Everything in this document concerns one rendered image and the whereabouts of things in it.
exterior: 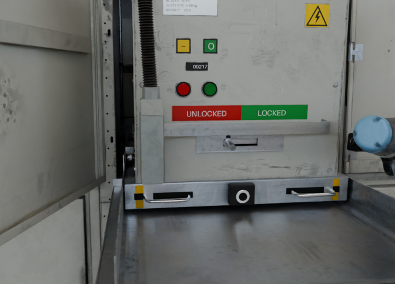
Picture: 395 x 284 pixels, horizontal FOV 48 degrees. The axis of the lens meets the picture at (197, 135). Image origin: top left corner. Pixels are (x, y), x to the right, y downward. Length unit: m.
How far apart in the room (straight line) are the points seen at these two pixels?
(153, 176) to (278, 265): 0.31
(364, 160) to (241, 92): 0.57
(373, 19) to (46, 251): 1.17
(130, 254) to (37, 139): 0.35
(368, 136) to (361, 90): 0.48
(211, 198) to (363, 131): 0.37
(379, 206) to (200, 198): 0.40
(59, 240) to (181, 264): 0.64
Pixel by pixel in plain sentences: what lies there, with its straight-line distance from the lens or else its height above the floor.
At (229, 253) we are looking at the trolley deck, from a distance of 0.83.
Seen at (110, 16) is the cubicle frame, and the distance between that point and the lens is 1.29.
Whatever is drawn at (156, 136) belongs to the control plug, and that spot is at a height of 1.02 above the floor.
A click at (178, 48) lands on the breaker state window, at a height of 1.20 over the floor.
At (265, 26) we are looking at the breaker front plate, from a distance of 1.04.
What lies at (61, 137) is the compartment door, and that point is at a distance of 1.11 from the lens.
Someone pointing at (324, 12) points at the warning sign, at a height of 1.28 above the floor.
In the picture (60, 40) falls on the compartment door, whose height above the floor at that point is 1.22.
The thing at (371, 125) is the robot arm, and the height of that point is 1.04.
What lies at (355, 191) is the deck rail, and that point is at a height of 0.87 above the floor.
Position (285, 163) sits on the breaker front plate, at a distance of 1.09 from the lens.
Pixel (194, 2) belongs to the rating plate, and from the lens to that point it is 1.00.
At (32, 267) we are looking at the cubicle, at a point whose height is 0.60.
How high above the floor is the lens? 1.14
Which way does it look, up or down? 8 degrees down
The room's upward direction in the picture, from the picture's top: straight up
